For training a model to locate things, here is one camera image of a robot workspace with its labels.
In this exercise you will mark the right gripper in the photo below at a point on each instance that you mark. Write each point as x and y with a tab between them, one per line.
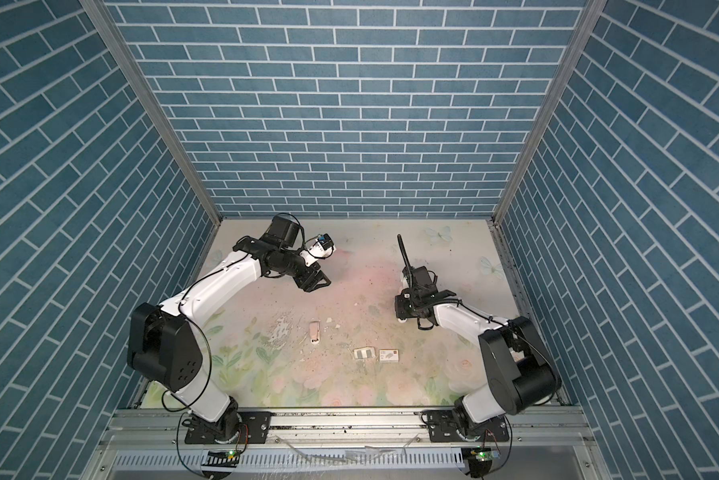
398	306

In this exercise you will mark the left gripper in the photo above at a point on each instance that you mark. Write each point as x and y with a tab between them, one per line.
309	280

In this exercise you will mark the staple box sleeve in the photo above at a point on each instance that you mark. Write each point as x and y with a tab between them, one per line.
388	355

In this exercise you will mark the staple box tray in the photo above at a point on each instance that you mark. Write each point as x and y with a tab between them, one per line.
364	353

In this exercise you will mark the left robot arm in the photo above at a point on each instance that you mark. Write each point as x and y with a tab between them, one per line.
168	342

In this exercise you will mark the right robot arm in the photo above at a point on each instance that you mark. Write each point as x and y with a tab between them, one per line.
518	367

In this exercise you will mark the right controller board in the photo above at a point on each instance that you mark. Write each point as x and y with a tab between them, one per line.
479	461

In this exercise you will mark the controller board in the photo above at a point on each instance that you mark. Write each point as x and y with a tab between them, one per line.
479	461
218	465

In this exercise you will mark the left controller board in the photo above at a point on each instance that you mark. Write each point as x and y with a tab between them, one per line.
218	465

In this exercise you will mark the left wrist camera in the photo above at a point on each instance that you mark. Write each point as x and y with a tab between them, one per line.
320	247

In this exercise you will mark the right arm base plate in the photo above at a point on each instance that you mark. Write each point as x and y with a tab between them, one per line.
453	425

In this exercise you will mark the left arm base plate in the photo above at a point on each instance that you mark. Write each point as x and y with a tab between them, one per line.
243	427

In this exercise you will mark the aluminium front rail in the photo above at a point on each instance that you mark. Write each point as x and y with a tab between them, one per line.
553	442

